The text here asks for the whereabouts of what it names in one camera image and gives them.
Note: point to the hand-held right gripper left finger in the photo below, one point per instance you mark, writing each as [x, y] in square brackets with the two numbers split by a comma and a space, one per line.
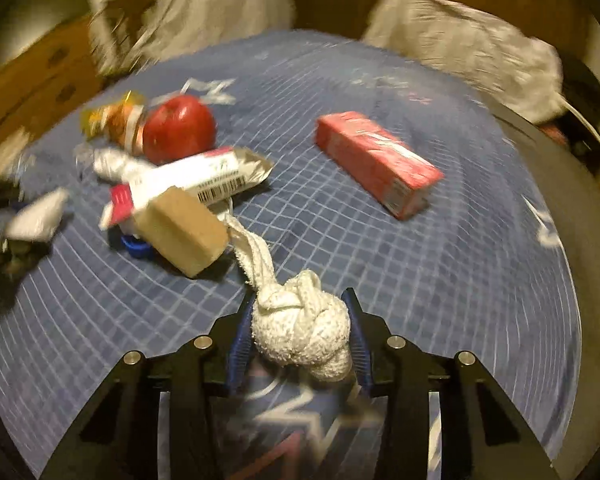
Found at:
[237, 360]

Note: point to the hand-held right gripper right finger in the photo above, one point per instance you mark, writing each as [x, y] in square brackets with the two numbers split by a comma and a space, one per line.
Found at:
[359, 345]

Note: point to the white gauze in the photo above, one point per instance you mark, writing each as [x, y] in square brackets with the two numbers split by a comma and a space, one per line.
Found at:
[37, 215]

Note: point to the knotted white cloth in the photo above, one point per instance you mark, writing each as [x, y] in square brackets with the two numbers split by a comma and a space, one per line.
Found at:
[300, 325]

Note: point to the wooden dresser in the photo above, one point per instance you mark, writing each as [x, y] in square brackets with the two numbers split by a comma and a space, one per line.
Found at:
[35, 85]

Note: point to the yellow snack packet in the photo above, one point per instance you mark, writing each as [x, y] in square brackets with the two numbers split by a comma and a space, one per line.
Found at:
[96, 121]

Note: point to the blue bottle cap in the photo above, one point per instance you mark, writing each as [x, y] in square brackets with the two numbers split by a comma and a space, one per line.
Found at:
[135, 247]

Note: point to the tan sponge block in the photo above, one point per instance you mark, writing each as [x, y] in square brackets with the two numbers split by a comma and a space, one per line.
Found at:
[180, 232]

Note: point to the pink carton box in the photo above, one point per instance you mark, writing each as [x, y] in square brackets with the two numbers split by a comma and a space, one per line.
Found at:
[375, 160]

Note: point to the white and red wrapper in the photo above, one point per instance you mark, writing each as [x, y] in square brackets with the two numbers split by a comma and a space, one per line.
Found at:
[200, 175]

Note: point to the red apple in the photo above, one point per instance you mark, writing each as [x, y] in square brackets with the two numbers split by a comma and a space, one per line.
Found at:
[180, 130]

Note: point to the dark grey sheet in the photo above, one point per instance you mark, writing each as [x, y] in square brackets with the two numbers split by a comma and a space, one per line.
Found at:
[575, 220]

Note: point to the white cover sheet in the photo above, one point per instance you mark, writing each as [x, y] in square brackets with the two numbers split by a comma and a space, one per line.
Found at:
[460, 50]

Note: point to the black clothing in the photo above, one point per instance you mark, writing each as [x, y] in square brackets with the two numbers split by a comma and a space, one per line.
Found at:
[580, 90]

